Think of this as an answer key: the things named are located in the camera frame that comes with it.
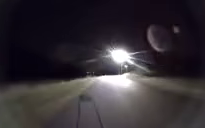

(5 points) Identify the street lamp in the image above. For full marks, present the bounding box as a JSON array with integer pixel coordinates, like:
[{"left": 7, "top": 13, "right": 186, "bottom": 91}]
[{"left": 110, "top": 48, "right": 130, "bottom": 76}]

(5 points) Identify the grey asphalt path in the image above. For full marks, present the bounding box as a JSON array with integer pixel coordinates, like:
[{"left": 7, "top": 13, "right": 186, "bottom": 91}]
[{"left": 44, "top": 73, "right": 205, "bottom": 128}]

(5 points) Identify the grass verge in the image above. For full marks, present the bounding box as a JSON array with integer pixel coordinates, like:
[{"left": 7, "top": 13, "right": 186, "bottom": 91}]
[
  {"left": 127, "top": 73, "right": 205, "bottom": 108},
  {"left": 0, "top": 77, "right": 97, "bottom": 128}
]

